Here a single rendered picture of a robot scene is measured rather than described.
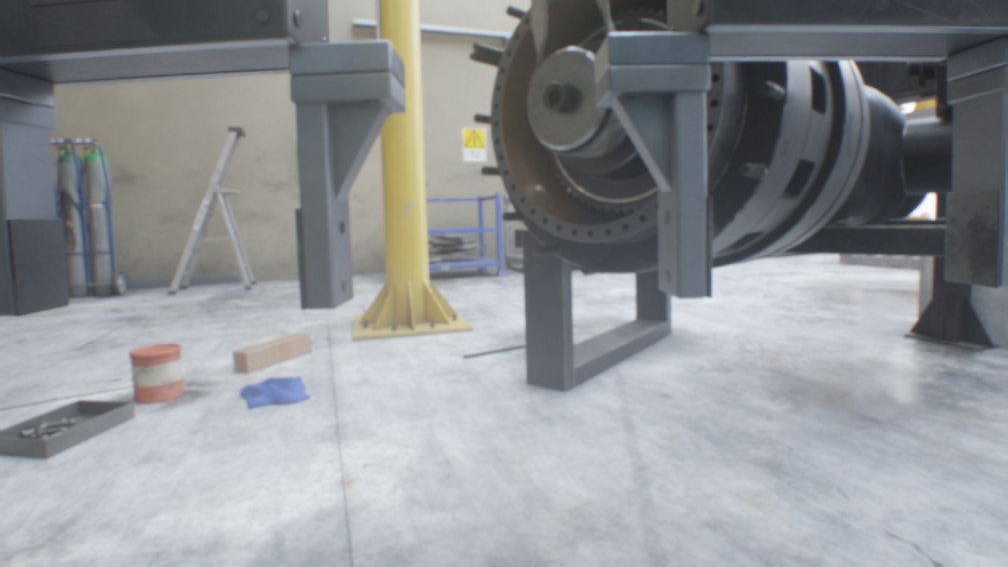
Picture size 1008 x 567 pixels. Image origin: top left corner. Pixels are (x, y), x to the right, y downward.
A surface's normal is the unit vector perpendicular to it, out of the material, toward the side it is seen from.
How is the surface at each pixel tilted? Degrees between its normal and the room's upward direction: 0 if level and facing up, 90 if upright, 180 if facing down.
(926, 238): 90
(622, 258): 90
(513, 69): 119
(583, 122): 90
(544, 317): 90
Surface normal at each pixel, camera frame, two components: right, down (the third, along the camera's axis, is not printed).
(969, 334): -0.94, 0.05
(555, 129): -0.69, 0.07
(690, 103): 0.00, 0.07
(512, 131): 0.72, -0.04
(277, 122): 0.34, 0.06
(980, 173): -1.00, 0.03
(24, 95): 1.00, -0.03
